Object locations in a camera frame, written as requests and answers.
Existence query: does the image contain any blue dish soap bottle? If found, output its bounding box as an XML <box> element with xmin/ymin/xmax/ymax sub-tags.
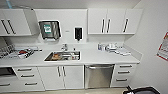
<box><xmin>97</xmin><ymin>43</ymin><xmax>103</xmax><ymax>52</ymax></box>

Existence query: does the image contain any steel paper towel dispenser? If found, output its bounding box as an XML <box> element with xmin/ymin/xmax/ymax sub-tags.
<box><xmin>37</xmin><ymin>19</ymin><xmax>63</xmax><ymax>41</ymax></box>

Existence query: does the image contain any stainless steel sink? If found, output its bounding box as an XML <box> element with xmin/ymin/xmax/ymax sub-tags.
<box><xmin>43</xmin><ymin>50</ymin><xmax>82</xmax><ymax>63</ymax></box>

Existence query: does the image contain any orange bowl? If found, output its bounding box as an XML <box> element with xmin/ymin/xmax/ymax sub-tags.
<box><xmin>50</xmin><ymin>53</ymin><xmax>63</xmax><ymax>61</ymax></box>

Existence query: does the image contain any white wall cabinet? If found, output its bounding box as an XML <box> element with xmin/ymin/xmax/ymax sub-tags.
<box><xmin>0</xmin><ymin>8</ymin><xmax>33</xmax><ymax>37</ymax></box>
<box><xmin>87</xmin><ymin>7</ymin><xmax>144</xmax><ymax>36</ymax></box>

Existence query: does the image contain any chrome faucet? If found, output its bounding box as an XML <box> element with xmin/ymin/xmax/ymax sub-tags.
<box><xmin>60</xmin><ymin>43</ymin><xmax>70</xmax><ymax>52</ymax></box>

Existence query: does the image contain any white two-door sink cabinet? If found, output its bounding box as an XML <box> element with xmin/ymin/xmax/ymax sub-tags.
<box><xmin>36</xmin><ymin>64</ymin><xmax>85</xmax><ymax>91</ymax></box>

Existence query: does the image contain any stainless steel dishwasher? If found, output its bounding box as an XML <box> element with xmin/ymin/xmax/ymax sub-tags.
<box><xmin>84</xmin><ymin>64</ymin><xmax>116</xmax><ymax>90</ymax></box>

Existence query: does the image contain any black soap dispenser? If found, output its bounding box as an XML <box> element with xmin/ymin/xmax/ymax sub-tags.
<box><xmin>73</xmin><ymin>26</ymin><xmax>83</xmax><ymax>43</ymax></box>

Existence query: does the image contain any black built-in microwave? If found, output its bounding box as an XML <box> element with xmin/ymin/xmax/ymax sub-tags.
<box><xmin>0</xmin><ymin>66</ymin><xmax>18</xmax><ymax>79</ymax></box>

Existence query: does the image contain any narrow white drawer unit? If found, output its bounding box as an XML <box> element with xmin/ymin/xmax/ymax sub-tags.
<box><xmin>110</xmin><ymin>62</ymin><xmax>138</xmax><ymax>89</ymax></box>

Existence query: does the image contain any small white cup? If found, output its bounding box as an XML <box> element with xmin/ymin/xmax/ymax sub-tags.
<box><xmin>101</xmin><ymin>44</ymin><xmax>107</xmax><ymax>52</ymax></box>

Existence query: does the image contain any wide white drawer unit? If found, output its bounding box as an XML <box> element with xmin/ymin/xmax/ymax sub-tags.
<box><xmin>0</xmin><ymin>65</ymin><xmax>46</xmax><ymax>94</ymax></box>

